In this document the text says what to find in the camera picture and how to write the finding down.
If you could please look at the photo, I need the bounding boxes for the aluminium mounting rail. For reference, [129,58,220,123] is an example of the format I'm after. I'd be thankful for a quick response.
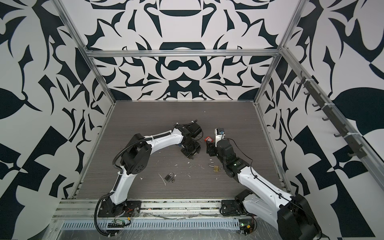
[52,197,308,220]

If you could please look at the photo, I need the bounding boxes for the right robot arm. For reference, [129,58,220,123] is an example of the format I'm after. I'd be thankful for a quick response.
[206,139,322,240]

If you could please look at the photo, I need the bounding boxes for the large brass padlock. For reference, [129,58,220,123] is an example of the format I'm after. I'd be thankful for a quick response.
[209,162,220,173]

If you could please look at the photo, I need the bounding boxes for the left green circuit board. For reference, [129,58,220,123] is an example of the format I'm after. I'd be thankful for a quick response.
[108,218,131,228]

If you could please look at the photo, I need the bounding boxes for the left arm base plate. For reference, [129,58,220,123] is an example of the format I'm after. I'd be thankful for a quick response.
[98,199,142,218]

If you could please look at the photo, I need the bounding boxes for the white slotted cable duct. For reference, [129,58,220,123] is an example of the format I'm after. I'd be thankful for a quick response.
[62,219,242,230]

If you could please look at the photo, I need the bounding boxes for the black padlock with keys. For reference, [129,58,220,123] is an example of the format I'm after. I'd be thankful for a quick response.
[158,173,175,186]

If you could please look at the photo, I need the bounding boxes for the red padlock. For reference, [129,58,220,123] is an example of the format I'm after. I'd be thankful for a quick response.
[205,137,214,143]

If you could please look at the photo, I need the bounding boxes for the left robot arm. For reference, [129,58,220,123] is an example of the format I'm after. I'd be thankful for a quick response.
[94,121,203,218]

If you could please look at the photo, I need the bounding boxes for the green circuit board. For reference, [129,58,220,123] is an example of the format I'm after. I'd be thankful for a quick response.
[239,219,256,235]
[108,218,131,228]

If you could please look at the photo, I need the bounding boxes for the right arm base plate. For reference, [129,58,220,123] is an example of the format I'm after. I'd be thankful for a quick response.
[220,200,247,216]

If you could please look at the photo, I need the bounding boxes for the right green circuit board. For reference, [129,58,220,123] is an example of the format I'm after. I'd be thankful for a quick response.
[239,219,256,235]

